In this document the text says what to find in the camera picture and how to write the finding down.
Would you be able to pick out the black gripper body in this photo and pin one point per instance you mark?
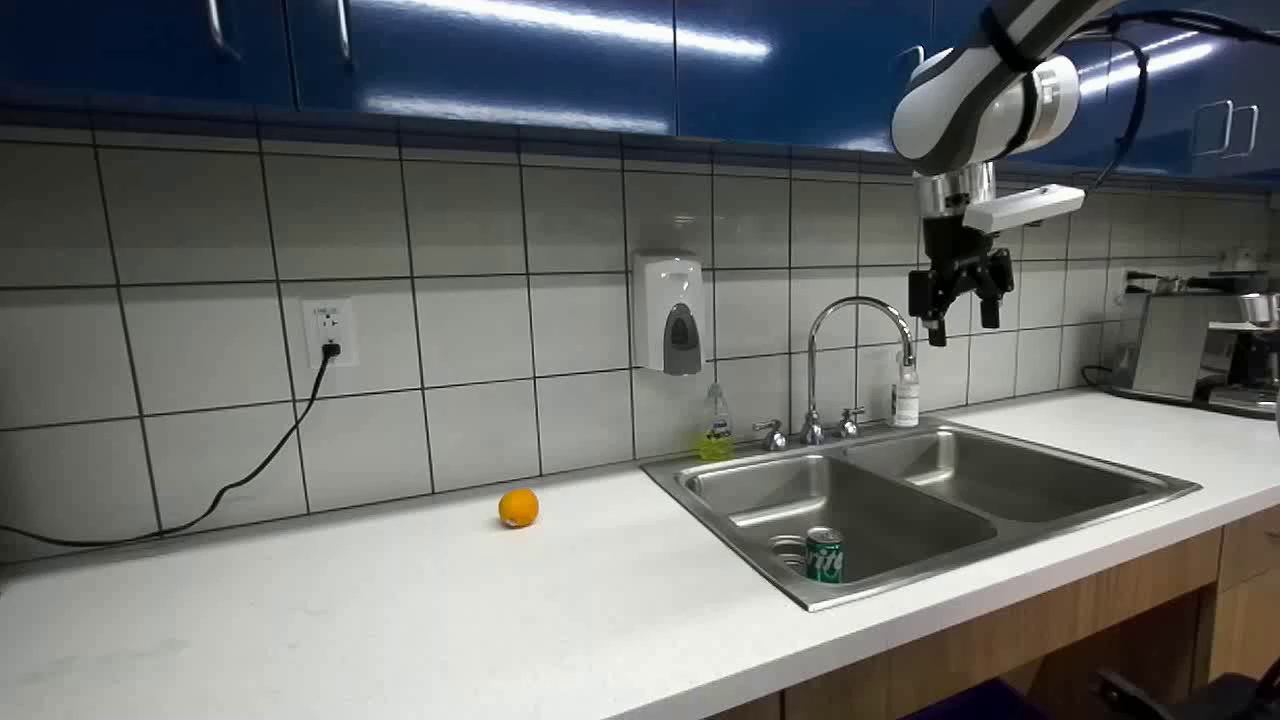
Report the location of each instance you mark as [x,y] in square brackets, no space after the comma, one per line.
[961,245]

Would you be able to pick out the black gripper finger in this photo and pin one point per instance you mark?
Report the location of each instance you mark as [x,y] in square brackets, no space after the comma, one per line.
[928,305]
[993,283]

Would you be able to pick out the green soda can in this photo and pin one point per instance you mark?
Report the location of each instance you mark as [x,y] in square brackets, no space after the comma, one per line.
[826,558]

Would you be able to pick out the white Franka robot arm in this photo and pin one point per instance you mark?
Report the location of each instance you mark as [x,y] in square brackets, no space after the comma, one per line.
[961,106]

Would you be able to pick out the clear hand soap pump bottle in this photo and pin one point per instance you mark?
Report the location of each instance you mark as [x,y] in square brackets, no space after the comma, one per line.
[906,397]

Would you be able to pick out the chrome gooseneck faucet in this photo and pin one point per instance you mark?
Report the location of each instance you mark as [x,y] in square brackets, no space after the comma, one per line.
[811,385]

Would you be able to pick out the silver coffee machine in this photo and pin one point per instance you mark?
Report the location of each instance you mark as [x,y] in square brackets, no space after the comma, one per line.
[1175,344]

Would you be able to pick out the stainless steel double sink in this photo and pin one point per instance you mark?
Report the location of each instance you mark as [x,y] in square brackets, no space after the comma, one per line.
[935,523]

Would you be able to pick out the green dish soap bottle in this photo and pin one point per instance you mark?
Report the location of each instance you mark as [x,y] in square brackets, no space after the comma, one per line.
[712,447]

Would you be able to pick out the wooden lower cabinets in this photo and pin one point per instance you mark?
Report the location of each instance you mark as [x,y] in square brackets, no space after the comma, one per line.
[1254,586]

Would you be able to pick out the black chair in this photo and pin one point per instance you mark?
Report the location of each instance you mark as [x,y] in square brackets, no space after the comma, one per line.
[1175,703]

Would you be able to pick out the orange fruit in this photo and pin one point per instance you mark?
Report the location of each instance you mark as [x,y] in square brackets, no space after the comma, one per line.
[516,508]

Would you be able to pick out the blue upper cabinets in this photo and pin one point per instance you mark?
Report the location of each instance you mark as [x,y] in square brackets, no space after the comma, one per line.
[533,63]

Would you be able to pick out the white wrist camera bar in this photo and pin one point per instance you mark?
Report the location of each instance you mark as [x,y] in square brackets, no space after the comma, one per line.
[1027,206]

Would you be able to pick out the white wall soap dispenser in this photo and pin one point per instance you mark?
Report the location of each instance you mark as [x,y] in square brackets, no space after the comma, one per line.
[671,318]

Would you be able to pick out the white wall power outlet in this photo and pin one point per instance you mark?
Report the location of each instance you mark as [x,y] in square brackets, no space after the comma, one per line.
[320,321]

